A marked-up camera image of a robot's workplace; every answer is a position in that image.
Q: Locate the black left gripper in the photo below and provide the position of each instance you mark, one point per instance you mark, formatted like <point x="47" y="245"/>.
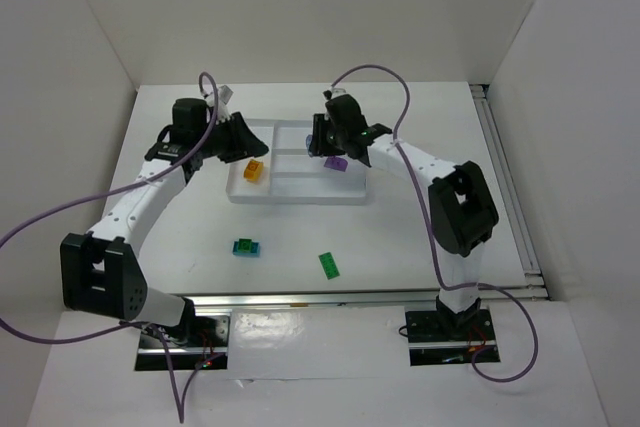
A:
<point x="235" y="133"/>

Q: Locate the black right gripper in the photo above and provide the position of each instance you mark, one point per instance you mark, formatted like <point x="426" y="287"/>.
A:
<point x="320" y="134"/>

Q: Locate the yellow lego brick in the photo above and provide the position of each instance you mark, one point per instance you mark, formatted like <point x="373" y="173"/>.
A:
<point x="253" y="171"/>

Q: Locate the purple rounded lego brick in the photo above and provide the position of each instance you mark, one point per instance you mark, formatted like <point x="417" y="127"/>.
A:
<point x="308" y="143"/>

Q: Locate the small green lego brick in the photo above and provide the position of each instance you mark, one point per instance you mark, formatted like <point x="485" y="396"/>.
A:
<point x="244" y="245"/>

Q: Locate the teal lego brick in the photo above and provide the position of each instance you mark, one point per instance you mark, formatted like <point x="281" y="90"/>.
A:
<point x="254" y="254"/>

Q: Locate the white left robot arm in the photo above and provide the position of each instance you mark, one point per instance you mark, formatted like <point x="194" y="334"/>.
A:
<point x="100" y="271"/>

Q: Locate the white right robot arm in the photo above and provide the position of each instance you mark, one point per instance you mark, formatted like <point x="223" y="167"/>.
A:
<point x="455" y="200"/>

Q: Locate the white plastic divided tray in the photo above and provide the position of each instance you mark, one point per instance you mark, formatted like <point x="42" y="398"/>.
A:
<point x="290" y="175"/>

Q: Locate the green flat lego plate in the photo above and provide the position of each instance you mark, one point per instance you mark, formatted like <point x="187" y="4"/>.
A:
<point x="329" y="265"/>

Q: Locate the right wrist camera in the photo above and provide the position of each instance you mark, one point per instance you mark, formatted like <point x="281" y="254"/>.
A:
<point x="334" y="93"/>

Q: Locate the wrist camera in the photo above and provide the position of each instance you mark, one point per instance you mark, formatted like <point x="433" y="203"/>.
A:
<point x="219" y="97"/>
<point x="334" y="93"/>

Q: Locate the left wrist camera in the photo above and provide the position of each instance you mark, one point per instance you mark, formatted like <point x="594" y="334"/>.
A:
<point x="219" y="97"/>

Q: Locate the aluminium front rail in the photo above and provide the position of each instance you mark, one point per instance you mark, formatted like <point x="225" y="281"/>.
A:
<point x="300" y="299"/>

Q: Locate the aluminium rail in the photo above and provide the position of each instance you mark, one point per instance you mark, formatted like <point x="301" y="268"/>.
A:
<point x="300" y="299"/>
<point x="535" y="285"/>

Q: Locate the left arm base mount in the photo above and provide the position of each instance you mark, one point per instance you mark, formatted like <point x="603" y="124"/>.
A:
<point x="176" y="334"/>

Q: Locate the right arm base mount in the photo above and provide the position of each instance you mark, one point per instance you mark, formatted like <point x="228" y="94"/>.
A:
<point x="430" y="345"/>

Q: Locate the aluminium right side rail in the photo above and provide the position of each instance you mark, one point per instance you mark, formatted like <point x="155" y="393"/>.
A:
<point x="535" y="285"/>

